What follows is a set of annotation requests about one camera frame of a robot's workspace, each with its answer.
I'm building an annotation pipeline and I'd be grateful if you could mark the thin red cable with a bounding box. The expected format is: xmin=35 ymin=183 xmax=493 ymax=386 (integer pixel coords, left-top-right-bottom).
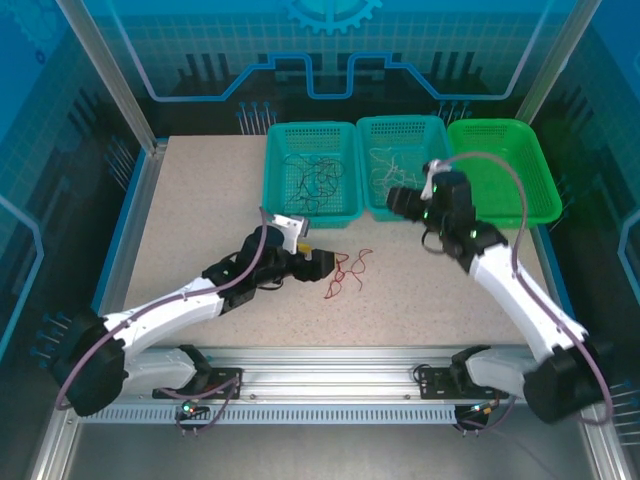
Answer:
xmin=348 ymin=248 xmax=375 ymax=292
xmin=323 ymin=253 xmax=351 ymax=300

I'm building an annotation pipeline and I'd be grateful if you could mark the thin white cable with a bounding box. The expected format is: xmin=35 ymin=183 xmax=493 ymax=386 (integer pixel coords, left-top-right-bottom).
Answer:
xmin=368 ymin=146 xmax=426 ymax=194

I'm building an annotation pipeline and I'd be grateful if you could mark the thin purple cable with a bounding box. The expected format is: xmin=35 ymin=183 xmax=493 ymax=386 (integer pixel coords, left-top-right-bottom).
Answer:
xmin=281 ymin=153 xmax=346 ymax=216

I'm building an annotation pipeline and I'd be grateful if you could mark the teal plastic basket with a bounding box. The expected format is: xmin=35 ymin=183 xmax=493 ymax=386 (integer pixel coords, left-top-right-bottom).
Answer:
xmin=354 ymin=115 xmax=465 ymax=222
xmin=260 ymin=121 xmax=365 ymax=230

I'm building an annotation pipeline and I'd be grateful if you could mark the green plastic basket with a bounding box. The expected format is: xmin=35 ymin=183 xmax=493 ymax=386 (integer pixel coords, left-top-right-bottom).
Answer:
xmin=446 ymin=117 xmax=564 ymax=229

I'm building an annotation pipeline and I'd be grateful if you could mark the small connector with LED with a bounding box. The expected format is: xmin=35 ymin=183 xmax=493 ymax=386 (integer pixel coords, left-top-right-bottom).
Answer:
xmin=457 ymin=399 xmax=501 ymax=421
xmin=174 ymin=397 xmax=211 ymax=421

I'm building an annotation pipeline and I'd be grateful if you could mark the grey metal panel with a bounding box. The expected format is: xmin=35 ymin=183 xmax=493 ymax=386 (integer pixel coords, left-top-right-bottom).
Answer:
xmin=62 ymin=422 xmax=604 ymax=480

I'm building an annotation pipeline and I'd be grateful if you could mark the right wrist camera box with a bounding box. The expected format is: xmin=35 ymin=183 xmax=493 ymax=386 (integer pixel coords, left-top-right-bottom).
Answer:
xmin=421 ymin=158 xmax=451 ymax=201

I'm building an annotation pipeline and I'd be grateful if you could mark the aluminium mounting rail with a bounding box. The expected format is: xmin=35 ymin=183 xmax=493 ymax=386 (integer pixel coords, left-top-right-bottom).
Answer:
xmin=59 ymin=345 xmax=604 ymax=407

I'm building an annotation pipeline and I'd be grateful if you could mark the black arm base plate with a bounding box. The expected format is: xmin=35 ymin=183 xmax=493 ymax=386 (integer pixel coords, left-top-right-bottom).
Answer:
xmin=414 ymin=364 xmax=511 ymax=400
xmin=152 ymin=367 xmax=245 ymax=400

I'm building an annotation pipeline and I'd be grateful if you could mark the slotted cable duct strip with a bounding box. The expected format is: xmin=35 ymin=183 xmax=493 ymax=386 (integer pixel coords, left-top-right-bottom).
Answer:
xmin=78 ymin=405 xmax=460 ymax=424

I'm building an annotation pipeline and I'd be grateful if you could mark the aluminium side rail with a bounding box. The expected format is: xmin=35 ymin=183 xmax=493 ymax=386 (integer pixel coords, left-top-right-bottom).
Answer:
xmin=82 ymin=142 xmax=169 ymax=351

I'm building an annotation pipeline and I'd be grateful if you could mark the aluminium frame post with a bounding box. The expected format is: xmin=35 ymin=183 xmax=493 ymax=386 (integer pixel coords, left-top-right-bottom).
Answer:
xmin=513 ymin=0 xmax=604 ymax=132
xmin=53 ymin=0 xmax=170 ymax=157

